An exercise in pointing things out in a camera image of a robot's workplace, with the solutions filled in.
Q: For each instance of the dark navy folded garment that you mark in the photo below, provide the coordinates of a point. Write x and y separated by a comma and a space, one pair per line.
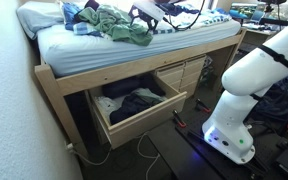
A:
130, 106

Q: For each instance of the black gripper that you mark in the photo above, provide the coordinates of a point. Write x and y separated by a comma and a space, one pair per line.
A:
140, 14

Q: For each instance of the dark patterned fabric bundle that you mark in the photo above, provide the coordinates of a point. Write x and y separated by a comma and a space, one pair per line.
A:
207, 71

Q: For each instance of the teal cloth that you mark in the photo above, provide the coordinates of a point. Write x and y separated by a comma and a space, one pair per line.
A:
238, 14

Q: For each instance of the wooden closed drawer bank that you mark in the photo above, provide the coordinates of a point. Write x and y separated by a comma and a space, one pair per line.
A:
184, 75

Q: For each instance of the wooden desk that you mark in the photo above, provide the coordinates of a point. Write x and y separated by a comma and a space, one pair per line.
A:
260, 33

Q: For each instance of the large open wooden drawer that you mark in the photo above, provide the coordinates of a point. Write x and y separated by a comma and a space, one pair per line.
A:
144, 120

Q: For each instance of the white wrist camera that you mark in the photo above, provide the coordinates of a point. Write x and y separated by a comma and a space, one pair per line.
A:
149, 9

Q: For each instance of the grey white shirt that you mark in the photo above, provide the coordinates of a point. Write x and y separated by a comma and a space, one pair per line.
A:
105, 105

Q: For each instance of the black garment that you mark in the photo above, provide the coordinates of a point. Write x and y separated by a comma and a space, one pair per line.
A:
120, 87

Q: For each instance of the bright blue garment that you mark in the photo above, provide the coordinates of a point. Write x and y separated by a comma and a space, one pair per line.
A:
71, 13

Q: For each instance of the wooden bed frame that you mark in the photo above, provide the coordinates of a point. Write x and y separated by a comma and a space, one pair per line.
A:
117, 71

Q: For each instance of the black stand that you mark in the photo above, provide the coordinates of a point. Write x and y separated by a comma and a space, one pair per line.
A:
277, 20

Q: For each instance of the computer monitor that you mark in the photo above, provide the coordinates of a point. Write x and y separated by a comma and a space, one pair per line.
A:
244, 10

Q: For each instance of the light blue pillow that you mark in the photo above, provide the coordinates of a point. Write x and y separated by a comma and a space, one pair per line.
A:
37, 16

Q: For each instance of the dark navy garment with blue trim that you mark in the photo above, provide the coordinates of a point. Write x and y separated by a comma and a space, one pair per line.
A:
92, 4

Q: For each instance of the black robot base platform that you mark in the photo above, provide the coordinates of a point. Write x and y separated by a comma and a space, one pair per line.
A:
184, 156

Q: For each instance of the blue white checked cloth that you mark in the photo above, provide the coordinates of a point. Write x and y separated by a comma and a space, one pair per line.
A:
85, 29

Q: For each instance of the mattress with light blue sheet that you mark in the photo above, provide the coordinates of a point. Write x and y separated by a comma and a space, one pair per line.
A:
100, 50

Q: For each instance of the blue patterned duvet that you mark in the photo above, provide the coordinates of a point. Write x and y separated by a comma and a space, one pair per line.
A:
204, 18

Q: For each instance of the dark blue fabric pile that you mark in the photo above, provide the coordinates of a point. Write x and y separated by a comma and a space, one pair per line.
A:
277, 103

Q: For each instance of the green garment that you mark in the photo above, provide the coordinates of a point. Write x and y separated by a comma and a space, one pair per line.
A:
117, 26

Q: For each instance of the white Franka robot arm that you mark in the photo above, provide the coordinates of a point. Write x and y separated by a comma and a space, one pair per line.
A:
250, 100

